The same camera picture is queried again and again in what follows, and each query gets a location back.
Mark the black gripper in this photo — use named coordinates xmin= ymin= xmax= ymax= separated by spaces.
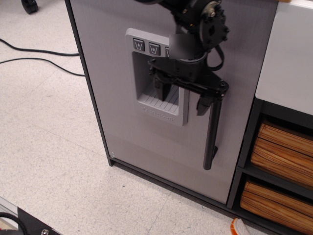
xmin=148 ymin=57 xmax=229 ymax=116

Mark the black bar door handle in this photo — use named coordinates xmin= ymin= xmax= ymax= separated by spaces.
xmin=203 ymin=100 xmax=222 ymax=170

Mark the grey toy fridge door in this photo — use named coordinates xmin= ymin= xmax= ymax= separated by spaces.
xmin=66 ymin=0 xmax=278 ymax=204

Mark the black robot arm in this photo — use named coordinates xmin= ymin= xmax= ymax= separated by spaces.
xmin=141 ymin=0 xmax=229 ymax=117

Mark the dark grey fridge cabinet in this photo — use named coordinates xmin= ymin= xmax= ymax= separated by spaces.
xmin=64 ymin=0 xmax=313 ymax=235

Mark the grey water dispenser panel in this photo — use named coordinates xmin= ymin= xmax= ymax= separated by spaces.
xmin=125 ymin=28 xmax=189 ymax=126

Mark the white toy sink front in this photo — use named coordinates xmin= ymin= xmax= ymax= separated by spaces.
xmin=255 ymin=0 xmax=313 ymax=115

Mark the upper wooden drawer bin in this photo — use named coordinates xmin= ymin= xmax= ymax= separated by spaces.
xmin=251 ymin=121 xmax=313 ymax=188

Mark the wooden drawer bin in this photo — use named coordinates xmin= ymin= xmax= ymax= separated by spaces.
xmin=240 ymin=181 xmax=313 ymax=235
xmin=251 ymin=121 xmax=313 ymax=188

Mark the orange white object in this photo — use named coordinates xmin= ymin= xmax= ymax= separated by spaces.
xmin=230 ymin=218 xmax=250 ymax=235

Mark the lower wooden drawer bin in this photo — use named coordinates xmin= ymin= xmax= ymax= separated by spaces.
xmin=240 ymin=181 xmax=313 ymax=235

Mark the black caster wheel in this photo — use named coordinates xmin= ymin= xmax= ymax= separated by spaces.
xmin=21 ymin=0 xmax=39 ymax=15

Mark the black floor cable lower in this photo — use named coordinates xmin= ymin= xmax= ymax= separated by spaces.
xmin=0 ymin=57 xmax=85 ymax=76

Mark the black floor cable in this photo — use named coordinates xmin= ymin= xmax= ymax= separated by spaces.
xmin=0 ymin=57 xmax=85 ymax=76
xmin=0 ymin=38 xmax=79 ymax=57

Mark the black floor cable upper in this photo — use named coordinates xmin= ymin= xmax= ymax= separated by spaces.
xmin=0 ymin=38 xmax=79 ymax=57

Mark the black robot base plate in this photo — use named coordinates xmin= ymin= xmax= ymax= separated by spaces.
xmin=17 ymin=207 xmax=60 ymax=235

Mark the aluminium rail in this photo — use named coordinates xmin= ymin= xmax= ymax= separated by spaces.
xmin=0 ymin=197 xmax=18 ymax=217

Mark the black braided cable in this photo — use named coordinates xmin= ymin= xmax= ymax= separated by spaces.
xmin=0 ymin=211 xmax=27 ymax=235

